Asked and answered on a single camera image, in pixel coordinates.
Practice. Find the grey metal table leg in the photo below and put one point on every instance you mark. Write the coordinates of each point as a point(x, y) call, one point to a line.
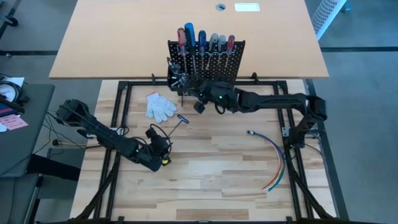
point(32, 199)

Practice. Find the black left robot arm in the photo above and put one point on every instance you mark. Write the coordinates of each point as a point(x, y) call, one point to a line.
point(102, 133)

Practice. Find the black chair caster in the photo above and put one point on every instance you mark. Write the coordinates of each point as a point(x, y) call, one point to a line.
point(12, 21)

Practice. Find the shiny metal tool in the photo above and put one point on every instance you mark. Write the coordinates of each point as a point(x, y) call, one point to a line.
point(174, 67)
point(182, 81)

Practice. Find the grey desk grommet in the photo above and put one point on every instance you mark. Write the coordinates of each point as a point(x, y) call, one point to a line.
point(220, 7)

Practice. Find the black frame clamp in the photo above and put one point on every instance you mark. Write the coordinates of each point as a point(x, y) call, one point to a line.
point(153, 78)
point(255, 77)

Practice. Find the white desk plate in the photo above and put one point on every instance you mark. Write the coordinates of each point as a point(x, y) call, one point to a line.
point(247, 7)

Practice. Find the large blue black screwdriver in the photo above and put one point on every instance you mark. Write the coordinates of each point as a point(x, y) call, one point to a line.
point(189, 34)

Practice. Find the white perforated case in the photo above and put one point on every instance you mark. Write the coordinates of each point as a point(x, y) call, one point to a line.
point(326, 12)

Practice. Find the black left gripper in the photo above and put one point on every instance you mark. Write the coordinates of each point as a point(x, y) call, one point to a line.
point(155, 155)

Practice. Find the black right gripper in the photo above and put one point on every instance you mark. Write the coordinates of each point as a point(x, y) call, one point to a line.
point(220, 93)

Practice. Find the white paper sheet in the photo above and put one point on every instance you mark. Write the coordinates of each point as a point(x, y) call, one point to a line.
point(15, 81)

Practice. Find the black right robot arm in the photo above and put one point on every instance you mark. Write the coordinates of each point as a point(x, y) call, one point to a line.
point(273, 101)

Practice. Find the black aluminium rig frame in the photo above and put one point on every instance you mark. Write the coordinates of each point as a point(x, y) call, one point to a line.
point(143, 83)

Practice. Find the black pegboard bin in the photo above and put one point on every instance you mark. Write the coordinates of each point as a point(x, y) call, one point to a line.
point(180, 91)

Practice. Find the white knit glove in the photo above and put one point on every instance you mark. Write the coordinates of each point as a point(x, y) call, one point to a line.
point(160, 107)

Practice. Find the grey side table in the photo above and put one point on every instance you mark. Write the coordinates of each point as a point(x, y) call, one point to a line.
point(28, 146)

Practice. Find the pink paper note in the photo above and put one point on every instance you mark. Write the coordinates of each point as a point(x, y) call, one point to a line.
point(14, 122)

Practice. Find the tan wooden desk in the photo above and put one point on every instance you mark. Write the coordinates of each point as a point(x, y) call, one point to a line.
point(109, 37)

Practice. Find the black metal pegboard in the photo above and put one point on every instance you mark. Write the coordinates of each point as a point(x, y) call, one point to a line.
point(217, 67)

